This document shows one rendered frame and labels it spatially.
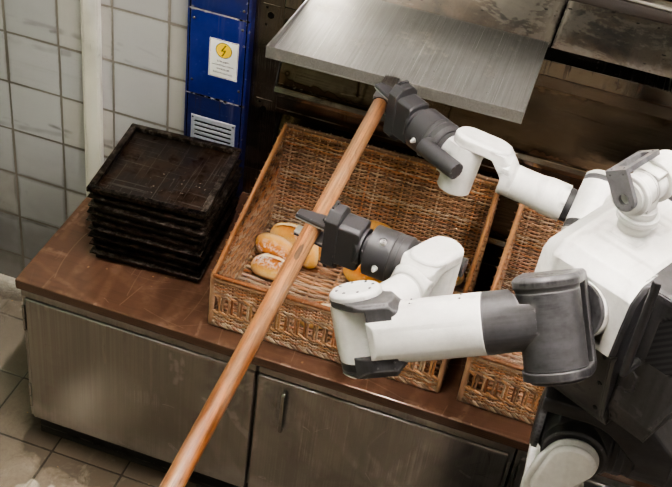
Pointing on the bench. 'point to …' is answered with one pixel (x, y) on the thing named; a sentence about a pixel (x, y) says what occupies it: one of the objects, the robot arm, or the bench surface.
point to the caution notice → (223, 59)
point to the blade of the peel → (412, 52)
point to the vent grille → (212, 130)
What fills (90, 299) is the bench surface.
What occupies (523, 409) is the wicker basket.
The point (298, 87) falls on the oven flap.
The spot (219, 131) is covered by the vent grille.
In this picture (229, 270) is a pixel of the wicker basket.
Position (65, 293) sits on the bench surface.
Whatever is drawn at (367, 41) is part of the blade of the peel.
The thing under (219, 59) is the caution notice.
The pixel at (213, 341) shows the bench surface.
